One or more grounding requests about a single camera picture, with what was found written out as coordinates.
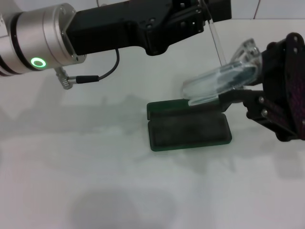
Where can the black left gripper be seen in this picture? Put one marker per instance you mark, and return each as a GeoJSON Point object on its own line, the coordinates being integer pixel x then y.
{"type": "Point", "coordinates": [107, 28]}

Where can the green glasses case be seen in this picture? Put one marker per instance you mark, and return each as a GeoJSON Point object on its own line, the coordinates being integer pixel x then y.
{"type": "Point", "coordinates": [190, 133]}

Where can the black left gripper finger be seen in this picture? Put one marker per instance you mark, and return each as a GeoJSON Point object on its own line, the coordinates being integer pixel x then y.
{"type": "Point", "coordinates": [221, 9]}
{"type": "Point", "coordinates": [188, 23]}

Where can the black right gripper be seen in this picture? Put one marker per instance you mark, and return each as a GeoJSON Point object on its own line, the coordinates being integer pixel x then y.
{"type": "Point", "coordinates": [281, 83]}

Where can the clear white glasses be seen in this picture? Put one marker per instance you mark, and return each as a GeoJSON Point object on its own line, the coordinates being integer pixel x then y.
{"type": "Point", "coordinates": [202, 86]}

